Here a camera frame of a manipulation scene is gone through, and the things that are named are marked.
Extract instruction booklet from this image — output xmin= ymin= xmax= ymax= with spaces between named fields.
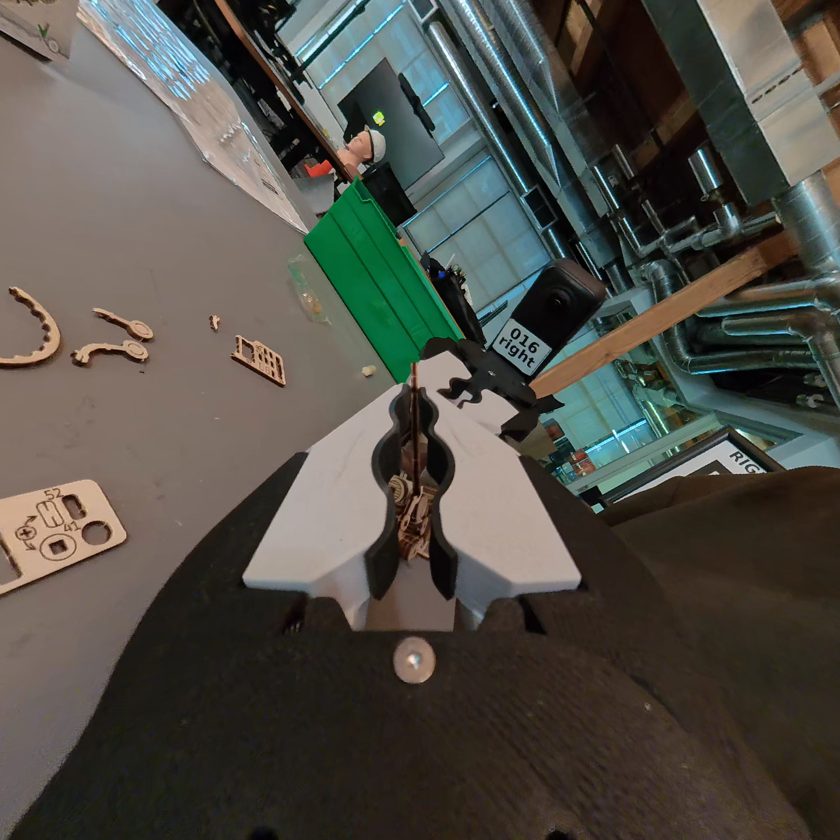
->
xmin=79 ymin=0 xmax=309 ymax=234

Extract silver insulated pipes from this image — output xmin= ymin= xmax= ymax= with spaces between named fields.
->
xmin=591 ymin=141 xmax=840 ymax=411

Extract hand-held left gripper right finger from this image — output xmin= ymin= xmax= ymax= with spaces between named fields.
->
xmin=427 ymin=392 xmax=583 ymax=630

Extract black device with wires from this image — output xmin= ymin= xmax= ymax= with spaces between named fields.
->
xmin=420 ymin=252 xmax=490 ymax=345

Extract curved wooden lever piece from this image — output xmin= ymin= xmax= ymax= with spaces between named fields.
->
xmin=71 ymin=339 xmax=150 ymax=366

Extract green bin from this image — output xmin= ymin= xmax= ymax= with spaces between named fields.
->
xmin=303 ymin=176 xmax=468 ymax=386

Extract dark wall panel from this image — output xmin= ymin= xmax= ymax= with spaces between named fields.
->
xmin=338 ymin=58 xmax=447 ymax=191

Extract small square wooden piece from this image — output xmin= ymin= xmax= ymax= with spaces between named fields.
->
xmin=408 ymin=363 xmax=423 ymax=490

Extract rectangular metal duct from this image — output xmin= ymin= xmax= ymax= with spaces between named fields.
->
xmin=640 ymin=0 xmax=840 ymax=207

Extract slotted wooden piece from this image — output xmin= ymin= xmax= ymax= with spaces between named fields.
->
xmin=230 ymin=335 xmax=287 ymax=389

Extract curved toothed wooden piece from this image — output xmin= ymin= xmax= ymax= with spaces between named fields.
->
xmin=0 ymin=287 xmax=62 ymax=368

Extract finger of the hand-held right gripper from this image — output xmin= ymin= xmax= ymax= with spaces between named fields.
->
xmin=438 ymin=377 xmax=519 ymax=434
xmin=419 ymin=338 xmax=490 ymax=395

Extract wooden beam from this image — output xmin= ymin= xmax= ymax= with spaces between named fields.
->
xmin=532 ymin=226 xmax=798 ymax=398

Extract silver spiral duct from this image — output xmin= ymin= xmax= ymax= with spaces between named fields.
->
xmin=453 ymin=0 xmax=631 ymax=277
xmin=425 ymin=20 xmax=578 ymax=260

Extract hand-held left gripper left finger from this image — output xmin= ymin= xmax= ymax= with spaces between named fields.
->
xmin=243 ymin=386 xmax=409 ymax=632

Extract black box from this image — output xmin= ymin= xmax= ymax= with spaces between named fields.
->
xmin=361 ymin=163 xmax=417 ymax=227

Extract small wooden gear assembly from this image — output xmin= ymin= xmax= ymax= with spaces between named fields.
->
xmin=387 ymin=453 xmax=435 ymax=564

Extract printed paper sheet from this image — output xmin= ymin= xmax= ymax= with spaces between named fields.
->
xmin=0 ymin=0 xmax=80 ymax=64

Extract clear plastic bag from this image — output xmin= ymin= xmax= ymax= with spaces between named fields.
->
xmin=286 ymin=254 xmax=333 ymax=327

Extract black framed sign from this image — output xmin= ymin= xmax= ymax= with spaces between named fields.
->
xmin=604 ymin=427 xmax=785 ymax=506

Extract straight wooden lever piece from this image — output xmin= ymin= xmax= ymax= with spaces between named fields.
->
xmin=92 ymin=307 xmax=154 ymax=341

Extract wooden sheet with round holes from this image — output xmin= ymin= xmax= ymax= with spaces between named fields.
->
xmin=0 ymin=479 xmax=128 ymax=596

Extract person's brown garment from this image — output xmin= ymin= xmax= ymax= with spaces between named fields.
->
xmin=594 ymin=459 xmax=840 ymax=840

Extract mannequin head with helmet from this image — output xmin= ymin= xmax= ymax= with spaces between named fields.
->
xmin=338 ymin=125 xmax=388 ymax=181

